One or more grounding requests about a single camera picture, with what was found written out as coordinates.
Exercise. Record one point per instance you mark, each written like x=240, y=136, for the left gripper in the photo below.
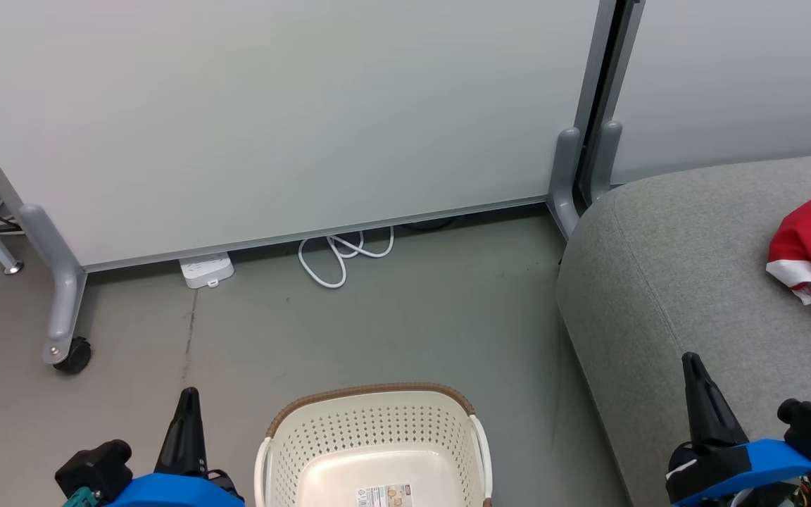
x=173, y=493

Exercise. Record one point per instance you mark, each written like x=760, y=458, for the white power strip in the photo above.
x=205, y=270

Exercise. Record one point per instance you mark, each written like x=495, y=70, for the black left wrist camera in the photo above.
x=92, y=468

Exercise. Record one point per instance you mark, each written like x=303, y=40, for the grey partition foot with caster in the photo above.
x=60, y=282

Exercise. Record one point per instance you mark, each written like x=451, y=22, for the black caster wheel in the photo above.
x=74, y=356

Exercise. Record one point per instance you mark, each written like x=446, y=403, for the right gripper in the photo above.
x=750, y=468

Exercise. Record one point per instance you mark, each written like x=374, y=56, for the large white partition panel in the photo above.
x=272, y=105

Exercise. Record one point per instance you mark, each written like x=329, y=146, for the red and white garment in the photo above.
x=800, y=246

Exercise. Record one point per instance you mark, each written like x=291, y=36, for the grey narrow partition foot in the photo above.
x=606, y=158

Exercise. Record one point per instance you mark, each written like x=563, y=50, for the cream perforated laundry basket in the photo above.
x=377, y=436

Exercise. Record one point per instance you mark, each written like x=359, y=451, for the grey fabric sofa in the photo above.
x=694, y=296

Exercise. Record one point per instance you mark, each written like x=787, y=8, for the printed basket label sticker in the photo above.
x=383, y=496

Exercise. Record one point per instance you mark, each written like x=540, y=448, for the narrow white partition panel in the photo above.
x=736, y=77

